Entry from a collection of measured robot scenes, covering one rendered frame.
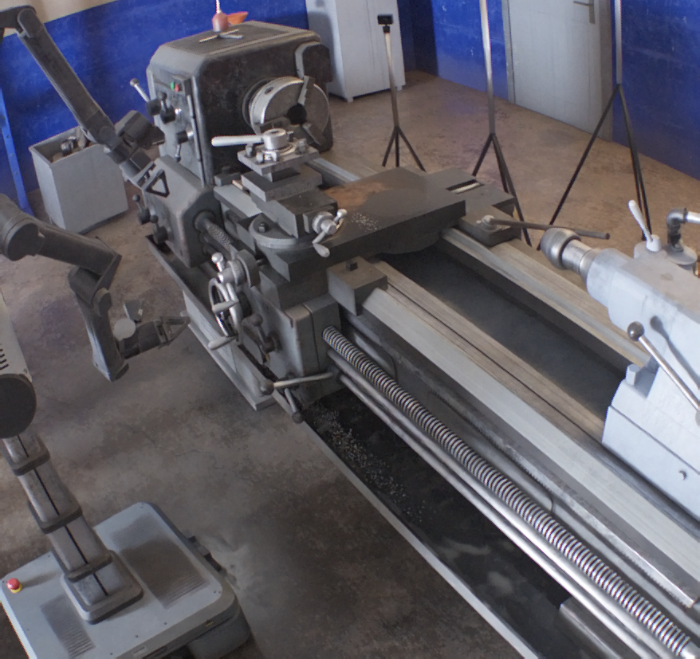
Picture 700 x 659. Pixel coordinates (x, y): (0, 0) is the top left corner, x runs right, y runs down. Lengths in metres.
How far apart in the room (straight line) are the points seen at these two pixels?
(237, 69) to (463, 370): 1.38
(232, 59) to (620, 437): 1.77
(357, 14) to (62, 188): 2.85
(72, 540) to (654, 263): 1.48
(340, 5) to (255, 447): 4.04
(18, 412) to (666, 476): 1.28
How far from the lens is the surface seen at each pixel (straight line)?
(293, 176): 2.01
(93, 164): 4.52
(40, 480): 1.73
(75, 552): 1.88
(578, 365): 1.83
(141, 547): 2.16
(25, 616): 2.15
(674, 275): 1.39
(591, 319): 1.78
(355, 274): 1.90
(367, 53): 6.14
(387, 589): 2.25
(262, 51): 2.57
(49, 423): 3.17
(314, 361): 2.00
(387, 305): 1.82
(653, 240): 1.45
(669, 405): 1.33
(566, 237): 1.53
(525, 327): 1.95
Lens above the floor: 1.85
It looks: 35 degrees down
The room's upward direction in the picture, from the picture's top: 7 degrees counter-clockwise
